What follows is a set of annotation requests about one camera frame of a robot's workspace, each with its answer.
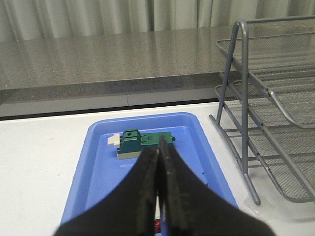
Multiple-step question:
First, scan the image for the green electrical switch block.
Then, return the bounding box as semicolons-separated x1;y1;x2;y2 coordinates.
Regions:
107;129;176;160

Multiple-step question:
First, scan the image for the white circuit breaker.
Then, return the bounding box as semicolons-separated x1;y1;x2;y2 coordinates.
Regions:
154;196;167;236

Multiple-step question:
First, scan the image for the silver mesh tray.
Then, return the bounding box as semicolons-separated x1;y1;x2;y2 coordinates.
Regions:
211;81;315;205
215;32;315;129

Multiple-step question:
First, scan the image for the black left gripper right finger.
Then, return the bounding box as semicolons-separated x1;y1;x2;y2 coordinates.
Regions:
158;137;274;236

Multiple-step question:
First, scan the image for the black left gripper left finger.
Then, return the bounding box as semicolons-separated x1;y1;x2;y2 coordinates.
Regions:
55;148;159;236

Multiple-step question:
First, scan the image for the grey stone counter ledge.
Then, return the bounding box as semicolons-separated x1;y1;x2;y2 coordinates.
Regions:
0;26;232;104

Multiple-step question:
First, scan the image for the grey metal rack frame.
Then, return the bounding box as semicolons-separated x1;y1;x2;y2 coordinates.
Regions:
209;15;315;206

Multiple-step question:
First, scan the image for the blue plastic tray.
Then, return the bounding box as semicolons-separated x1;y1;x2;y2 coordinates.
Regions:
61;112;237;223

